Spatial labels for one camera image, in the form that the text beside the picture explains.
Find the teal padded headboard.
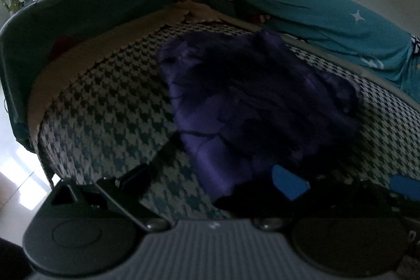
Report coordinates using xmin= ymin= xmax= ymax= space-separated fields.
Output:
xmin=1 ymin=0 xmax=180 ymax=151

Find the houndstooth bed sheet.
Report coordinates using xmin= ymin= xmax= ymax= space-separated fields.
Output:
xmin=28 ymin=8 xmax=419 ymax=221

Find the dark purple garment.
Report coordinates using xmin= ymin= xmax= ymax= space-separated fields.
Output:
xmin=157 ymin=30 xmax=362 ymax=200

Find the teal star pattern blanket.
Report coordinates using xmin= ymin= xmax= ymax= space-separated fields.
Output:
xmin=196 ymin=0 xmax=420 ymax=104

